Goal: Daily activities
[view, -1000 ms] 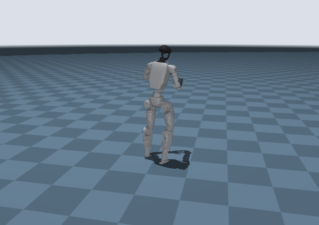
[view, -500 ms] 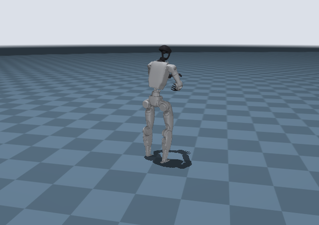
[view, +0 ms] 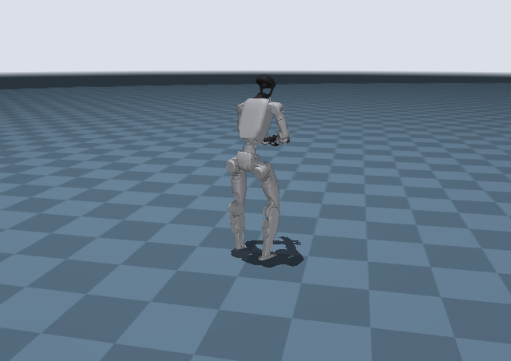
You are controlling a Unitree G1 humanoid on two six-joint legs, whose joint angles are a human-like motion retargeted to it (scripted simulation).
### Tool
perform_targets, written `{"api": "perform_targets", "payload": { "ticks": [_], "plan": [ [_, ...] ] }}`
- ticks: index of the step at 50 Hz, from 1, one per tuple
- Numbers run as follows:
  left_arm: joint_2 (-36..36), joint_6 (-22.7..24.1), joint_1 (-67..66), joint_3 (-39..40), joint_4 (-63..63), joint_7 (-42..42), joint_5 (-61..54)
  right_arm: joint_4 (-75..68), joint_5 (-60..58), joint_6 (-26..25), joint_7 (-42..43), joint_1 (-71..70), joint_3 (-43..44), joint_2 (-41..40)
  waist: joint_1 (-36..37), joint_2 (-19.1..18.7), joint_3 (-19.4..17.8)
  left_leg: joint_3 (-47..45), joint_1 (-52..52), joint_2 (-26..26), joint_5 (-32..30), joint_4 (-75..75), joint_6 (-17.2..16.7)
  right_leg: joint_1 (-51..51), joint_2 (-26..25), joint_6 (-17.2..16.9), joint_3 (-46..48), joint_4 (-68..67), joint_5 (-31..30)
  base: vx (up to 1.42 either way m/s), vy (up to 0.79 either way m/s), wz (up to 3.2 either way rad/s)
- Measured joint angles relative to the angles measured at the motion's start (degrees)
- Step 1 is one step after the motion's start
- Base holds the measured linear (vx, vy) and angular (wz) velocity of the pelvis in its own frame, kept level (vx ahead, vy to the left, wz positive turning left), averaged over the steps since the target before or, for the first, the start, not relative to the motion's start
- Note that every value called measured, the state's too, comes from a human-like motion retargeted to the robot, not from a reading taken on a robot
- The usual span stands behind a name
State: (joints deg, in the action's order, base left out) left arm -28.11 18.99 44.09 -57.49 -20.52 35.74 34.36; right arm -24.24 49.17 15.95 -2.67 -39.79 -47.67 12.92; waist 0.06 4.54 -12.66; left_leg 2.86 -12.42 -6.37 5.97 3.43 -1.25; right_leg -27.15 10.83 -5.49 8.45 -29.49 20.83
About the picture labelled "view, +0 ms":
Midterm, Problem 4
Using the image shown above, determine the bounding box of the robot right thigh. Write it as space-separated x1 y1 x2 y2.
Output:
252 160 279 218

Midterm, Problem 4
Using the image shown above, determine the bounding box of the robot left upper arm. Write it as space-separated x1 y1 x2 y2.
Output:
236 102 244 132

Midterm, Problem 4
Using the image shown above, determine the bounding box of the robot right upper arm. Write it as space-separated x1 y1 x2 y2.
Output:
268 102 290 140

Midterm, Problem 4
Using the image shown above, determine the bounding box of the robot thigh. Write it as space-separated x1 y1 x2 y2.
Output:
252 160 279 218
226 157 247 216

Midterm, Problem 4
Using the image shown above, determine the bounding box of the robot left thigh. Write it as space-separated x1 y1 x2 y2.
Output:
226 157 247 216

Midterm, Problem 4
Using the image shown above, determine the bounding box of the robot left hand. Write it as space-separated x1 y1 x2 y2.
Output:
263 135 290 144

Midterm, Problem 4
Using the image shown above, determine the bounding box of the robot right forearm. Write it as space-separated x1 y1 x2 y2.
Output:
275 131 290 145

